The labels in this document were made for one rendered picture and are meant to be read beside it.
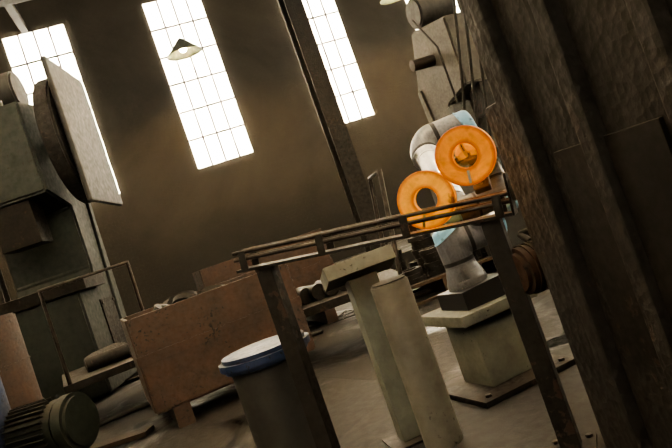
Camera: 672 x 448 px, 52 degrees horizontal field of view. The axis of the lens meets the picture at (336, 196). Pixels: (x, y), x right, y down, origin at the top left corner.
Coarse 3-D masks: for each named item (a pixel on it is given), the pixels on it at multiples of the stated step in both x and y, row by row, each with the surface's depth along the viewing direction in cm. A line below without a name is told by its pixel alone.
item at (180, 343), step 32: (224, 288) 372; (256, 288) 378; (288, 288) 384; (128, 320) 354; (160, 320) 359; (192, 320) 364; (224, 320) 370; (256, 320) 375; (160, 352) 356; (192, 352) 362; (224, 352) 367; (160, 384) 354; (192, 384) 359; (224, 384) 364; (192, 416) 358
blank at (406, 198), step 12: (408, 180) 180; (420, 180) 179; (432, 180) 178; (444, 180) 177; (408, 192) 181; (444, 192) 177; (408, 204) 181; (444, 204) 178; (420, 216) 180; (420, 228) 181; (432, 228) 180
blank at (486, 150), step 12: (456, 132) 174; (468, 132) 173; (480, 132) 172; (444, 144) 176; (456, 144) 175; (480, 144) 173; (492, 144) 172; (444, 156) 176; (480, 156) 173; (492, 156) 172; (444, 168) 176; (456, 168) 175; (468, 168) 174; (480, 168) 173; (492, 168) 173; (456, 180) 176; (468, 180) 175; (480, 180) 174
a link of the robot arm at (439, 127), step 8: (456, 112) 231; (464, 112) 228; (440, 120) 229; (448, 120) 228; (456, 120) 227; (464, 120) 226; (472, 120) 227; (432, 128) 227; (440, 128) 227; (448, 128) 226; (440, 136) 226; (464, 192) 241; (480, 216) 244; (472, 224) 247; (504, 224) 247; (472, 232) 247; (480, 232) 247; (480, 240) 247
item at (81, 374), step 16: (96, 272) 446; (48, 288) 434; (48, 320) 434; (96, 352) 504; (112, 352) 479; (128, 352) 482; (64, 368) 437; (80, 368) 534; (96, 368) 474; (112, 368) 448; (128, 368) 452; (64, 384) 451; (80, 384) 440
